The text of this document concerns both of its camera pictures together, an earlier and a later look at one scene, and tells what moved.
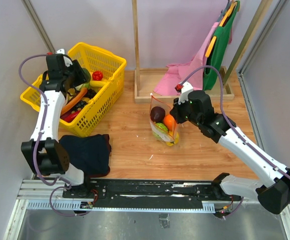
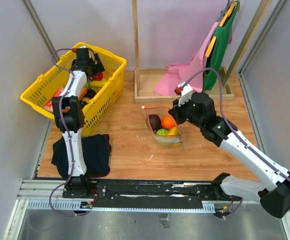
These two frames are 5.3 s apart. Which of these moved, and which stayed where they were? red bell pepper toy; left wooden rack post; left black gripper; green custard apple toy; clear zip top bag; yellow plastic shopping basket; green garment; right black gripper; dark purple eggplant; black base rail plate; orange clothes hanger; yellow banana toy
Moved: clear zip top bag; dark purple eggplant; green custard apple toy; left black gripper
Stayed: black base rail plate; left wooden rack post; green garment; orange clothes hanger; red bell pepper toy; yellow banana toy; yellow plastic shopping basket; right black gripper
